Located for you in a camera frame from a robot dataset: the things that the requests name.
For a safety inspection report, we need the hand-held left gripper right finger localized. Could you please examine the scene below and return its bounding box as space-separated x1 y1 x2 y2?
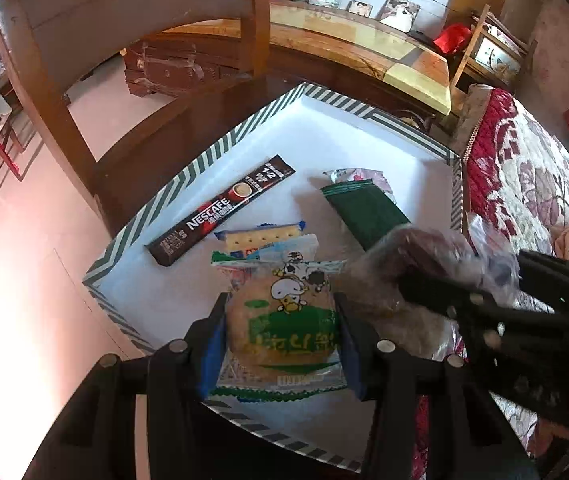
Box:
334 292 540 480

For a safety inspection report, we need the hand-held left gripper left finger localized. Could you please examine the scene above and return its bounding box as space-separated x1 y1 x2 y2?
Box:
22 292 228 480

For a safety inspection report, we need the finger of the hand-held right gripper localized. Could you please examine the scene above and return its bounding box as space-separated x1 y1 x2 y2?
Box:
398 272 502 321
517 251 569 313

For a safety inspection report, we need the clear bag of dark snacks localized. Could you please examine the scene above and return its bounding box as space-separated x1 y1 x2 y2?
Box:
377 224 521 311

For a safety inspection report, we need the round cake green packet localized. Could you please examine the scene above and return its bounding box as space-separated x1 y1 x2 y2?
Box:
212 255 349 404

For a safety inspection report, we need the dark green snack packet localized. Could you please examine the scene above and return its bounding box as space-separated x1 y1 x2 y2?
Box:
320 179 413 252

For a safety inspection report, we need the dark brown coffee stick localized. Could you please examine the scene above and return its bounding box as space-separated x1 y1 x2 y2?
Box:
146 155 296 267

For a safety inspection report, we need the striped cardboard box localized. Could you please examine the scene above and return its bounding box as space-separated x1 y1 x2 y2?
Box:
83 82 465 474

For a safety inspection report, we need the clear bag of tan snacks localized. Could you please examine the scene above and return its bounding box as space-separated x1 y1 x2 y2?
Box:
343 255 461 362

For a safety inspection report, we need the green brown snack packet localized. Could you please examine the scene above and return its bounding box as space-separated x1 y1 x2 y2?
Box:
211 249 260 267

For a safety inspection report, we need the yellow cracker packet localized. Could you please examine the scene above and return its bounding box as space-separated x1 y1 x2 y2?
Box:
214 220 306 253

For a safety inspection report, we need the red white floral blanket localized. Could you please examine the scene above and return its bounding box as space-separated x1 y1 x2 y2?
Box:
413 85 569 480

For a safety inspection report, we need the wooden rack with picture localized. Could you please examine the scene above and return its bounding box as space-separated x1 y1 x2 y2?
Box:
451 4 536 97

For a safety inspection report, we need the red cloth bag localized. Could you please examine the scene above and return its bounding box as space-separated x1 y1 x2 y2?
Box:
434 22 473 56

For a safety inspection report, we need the glass-topped wooden table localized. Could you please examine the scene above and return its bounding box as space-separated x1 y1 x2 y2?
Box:
159 0 453 117

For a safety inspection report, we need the large framed photo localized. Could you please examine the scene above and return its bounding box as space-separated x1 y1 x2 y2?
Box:
379 0 421 31

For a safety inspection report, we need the wooden trunk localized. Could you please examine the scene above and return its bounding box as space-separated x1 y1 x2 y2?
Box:
123 34 256 97

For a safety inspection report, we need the dark wooden chair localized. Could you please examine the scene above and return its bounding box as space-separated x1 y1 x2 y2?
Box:
0 0 315 236

